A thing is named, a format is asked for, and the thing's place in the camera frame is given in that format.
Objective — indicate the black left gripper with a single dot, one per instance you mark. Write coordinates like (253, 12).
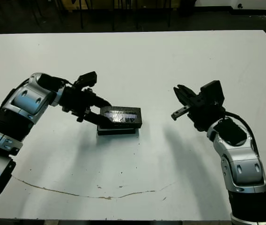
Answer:
(74, 100)

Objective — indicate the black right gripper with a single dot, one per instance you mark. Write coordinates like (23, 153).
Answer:
(203, 112)

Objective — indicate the black box lid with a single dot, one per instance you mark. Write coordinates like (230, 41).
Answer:
(123, 117)

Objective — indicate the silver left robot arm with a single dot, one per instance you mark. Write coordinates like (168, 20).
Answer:
(25, 100)

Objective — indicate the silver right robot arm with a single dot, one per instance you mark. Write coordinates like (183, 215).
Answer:
(245, 168)

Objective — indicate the black box base white insert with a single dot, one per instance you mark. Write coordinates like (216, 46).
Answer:
(116, 132)

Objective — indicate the black trash bin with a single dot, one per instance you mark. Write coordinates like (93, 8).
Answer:
(188, 8)

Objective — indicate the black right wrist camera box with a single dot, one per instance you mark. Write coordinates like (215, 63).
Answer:
(212, 92)

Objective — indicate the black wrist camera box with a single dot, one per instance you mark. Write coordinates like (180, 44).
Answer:
(212, 92)
(87, 78)

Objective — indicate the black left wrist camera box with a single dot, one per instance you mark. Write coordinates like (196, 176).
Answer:
(87, 78)

